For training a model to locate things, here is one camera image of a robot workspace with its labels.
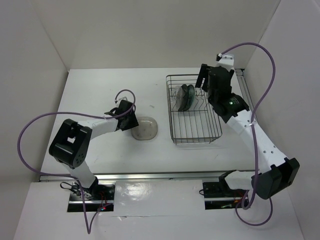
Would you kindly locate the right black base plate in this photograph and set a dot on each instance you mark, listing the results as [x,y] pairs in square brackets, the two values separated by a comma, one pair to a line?
[218,196]

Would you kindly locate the aluminium rail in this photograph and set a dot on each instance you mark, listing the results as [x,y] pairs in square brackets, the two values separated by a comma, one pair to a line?
[150,176]
[240,74]

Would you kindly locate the aluminium right side rail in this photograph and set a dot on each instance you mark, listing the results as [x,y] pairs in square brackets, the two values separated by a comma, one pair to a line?
[240,74]

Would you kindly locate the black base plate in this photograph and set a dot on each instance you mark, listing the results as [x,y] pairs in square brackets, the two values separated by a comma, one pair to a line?
[104,199]
[218,196]

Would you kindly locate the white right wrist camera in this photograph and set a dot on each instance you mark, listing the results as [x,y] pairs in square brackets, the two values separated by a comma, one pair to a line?
[225,60]

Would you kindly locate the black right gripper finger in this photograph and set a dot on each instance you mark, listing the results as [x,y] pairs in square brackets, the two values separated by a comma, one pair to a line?
[201,75]
[205,84]

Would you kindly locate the grey wire dish rack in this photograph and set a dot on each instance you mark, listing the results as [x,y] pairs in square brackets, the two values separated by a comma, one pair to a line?
[199,124]

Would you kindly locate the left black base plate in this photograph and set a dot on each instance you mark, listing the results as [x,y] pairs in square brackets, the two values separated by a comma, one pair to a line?
[104,199]

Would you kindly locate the aluminium front rail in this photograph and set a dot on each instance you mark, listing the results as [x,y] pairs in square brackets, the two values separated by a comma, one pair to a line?
[150,176]

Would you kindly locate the blue floral ceramic plate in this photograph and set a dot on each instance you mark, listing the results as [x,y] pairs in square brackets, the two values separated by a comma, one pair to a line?
[191,97]

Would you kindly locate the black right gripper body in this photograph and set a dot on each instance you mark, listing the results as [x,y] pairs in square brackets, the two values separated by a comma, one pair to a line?
[211,96]

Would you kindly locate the smoky grey glass plate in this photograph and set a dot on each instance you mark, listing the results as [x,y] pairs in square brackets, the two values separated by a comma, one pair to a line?
[146,130]

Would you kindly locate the clear textured glass plate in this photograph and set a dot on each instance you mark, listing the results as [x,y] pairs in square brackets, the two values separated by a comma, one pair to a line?
[176,99]

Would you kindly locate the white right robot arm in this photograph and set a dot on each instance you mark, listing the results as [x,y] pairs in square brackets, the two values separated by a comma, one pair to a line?
[273,170]

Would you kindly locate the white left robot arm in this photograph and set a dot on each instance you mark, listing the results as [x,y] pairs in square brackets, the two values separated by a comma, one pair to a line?
[71,143]

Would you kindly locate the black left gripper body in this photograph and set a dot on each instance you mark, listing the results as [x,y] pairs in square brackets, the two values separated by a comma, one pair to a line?
[131,121]

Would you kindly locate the black glossy round plate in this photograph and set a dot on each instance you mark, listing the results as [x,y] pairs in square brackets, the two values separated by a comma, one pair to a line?
[185,98]

